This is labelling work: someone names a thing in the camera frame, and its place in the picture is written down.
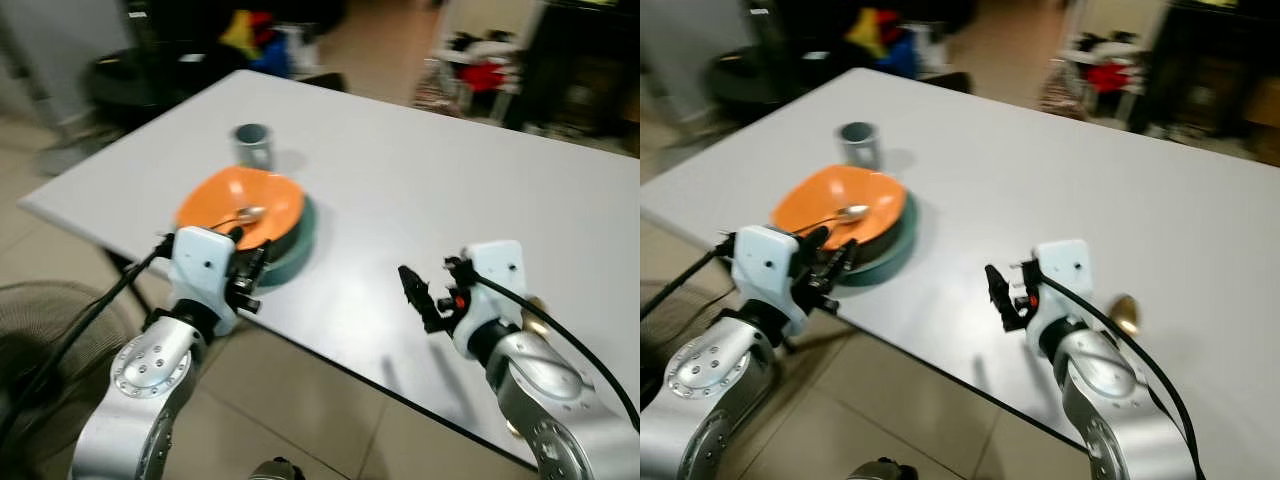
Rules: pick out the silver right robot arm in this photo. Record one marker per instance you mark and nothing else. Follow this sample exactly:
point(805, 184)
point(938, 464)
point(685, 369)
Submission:
point(540, 392)
point(1100, 388)

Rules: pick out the black round side table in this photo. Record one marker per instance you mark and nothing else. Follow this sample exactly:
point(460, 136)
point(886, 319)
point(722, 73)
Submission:
point(140, 75)
point(750, 75)

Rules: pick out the black chair back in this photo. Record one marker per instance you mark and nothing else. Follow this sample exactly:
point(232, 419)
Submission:
point(948, 81)
point(322, 82)

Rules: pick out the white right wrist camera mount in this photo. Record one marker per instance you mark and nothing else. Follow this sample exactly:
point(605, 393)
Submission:
point(495, 280)
point(1060, 280)

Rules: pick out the blue bag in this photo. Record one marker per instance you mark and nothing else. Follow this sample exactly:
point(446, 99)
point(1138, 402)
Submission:
point(900, 58)
point(272, 60)

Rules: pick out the yellow cloth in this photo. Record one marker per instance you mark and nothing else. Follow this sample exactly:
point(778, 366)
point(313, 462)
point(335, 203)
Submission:
point(240, 35)
point(864, 33)

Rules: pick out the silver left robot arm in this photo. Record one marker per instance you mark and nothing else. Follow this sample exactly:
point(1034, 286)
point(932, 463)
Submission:
point(700, 380)
point(150, 372)

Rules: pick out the orange bowl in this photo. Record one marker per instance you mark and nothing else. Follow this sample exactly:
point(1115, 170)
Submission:
point(230, 193)
point(830, 193)

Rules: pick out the patterned fabric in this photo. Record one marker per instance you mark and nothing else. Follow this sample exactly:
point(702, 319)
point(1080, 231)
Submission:
point(1058, 93)
point(436, 88)

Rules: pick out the gold spoon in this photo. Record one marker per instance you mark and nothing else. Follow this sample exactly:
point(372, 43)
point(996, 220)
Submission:
point(1127, 312)
point(537, 311)

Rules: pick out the black floor fan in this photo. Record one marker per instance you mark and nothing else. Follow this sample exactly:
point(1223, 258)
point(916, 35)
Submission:
point(30, 330)

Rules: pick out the white clothes rack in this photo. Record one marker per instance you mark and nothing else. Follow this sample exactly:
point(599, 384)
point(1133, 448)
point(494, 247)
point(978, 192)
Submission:
point(500, 50)
point(1135, 50)

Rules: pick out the green plate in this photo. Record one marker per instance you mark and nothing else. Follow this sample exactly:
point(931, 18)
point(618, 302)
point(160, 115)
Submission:
point(897, 250)
point(300, 250)

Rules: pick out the red cloth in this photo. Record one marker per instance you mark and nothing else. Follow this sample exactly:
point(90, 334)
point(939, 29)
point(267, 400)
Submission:
point(888, 24)
point(263, 25)

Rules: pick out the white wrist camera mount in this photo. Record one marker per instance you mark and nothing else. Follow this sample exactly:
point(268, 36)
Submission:
point(1060, 280)
point(495, 280)
point(200, 265)
point(765, 270)

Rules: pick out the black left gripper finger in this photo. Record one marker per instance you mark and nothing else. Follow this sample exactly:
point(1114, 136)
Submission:
point(843, 256)
point(236, 237)
point(261, 256)
point(814, 239)

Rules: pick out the grey mug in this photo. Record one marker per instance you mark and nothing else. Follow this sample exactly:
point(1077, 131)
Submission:
point(255, 150)
point(862, 148)

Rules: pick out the black shelving unit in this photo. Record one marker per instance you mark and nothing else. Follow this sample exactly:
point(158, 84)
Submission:
point(1200, 60)
point(560, 50)

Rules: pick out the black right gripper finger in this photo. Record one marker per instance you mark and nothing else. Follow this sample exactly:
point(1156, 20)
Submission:
point(430, 314)
point(1011, 315)
point(997, 282)
point(412, 282)

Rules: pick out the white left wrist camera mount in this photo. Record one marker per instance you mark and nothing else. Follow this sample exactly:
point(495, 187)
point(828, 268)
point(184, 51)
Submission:
point(765, 270)
point(200, 265)

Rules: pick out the red garment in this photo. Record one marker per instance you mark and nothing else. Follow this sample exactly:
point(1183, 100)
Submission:
point(484, 77)
point(1109, 77)

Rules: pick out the white plastic bag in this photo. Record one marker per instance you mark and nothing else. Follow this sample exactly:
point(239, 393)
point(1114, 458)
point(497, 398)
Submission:
point(302, 50)
point(927, 48)

